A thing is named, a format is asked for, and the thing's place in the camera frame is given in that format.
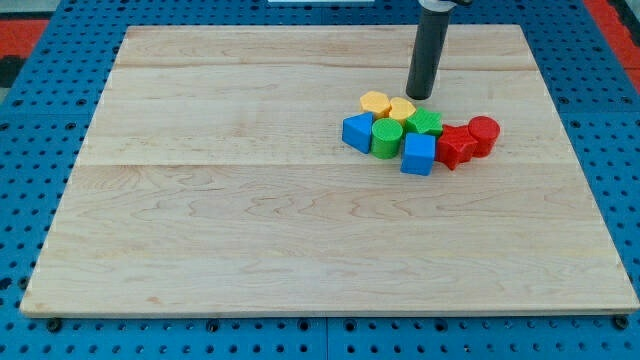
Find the blue triangle block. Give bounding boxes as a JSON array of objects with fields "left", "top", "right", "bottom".
[{"left": 341, "top": 112, "right": 374, "bottom": 154}]

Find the green cylinder block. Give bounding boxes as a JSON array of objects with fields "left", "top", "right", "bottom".
[{"left": 370, "top": 118, "right": 404, "bottom": 159}]

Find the yellow hexagon block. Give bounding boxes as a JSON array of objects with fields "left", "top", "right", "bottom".
[{"left": 359, "top": 91, "right": 391, "bottom": 120}]

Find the blue cube block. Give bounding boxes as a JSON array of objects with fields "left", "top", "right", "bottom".
[{"left": 400, "top": 133, "right": 436, "bottom": 176}]

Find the light wooden board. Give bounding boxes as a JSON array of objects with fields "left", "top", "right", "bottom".
[{"left": 20, "top": 25, "right": 639, "bottom": 318}]

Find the yellow heart block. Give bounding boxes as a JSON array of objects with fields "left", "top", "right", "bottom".
[{"left": 389, "top": 97, "right": 416, "bottom": 126}]

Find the green star block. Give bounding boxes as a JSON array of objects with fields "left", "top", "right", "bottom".
[{"left": 405, "top": 108, "right": 443, "bottom": 137}]

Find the red star block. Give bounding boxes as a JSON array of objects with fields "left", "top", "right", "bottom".
[{"left": 435, "top": 125, "right": 478, "bottom": 170}]

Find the red cylinder block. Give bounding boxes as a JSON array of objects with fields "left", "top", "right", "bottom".
[{"left": 468, "top": 116, "right": 501, "bottom": 158}]

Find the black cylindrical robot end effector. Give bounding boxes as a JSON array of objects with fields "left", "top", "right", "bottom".
[{"left": 406, "top": 0, "right": 473, "bottom": 100}]

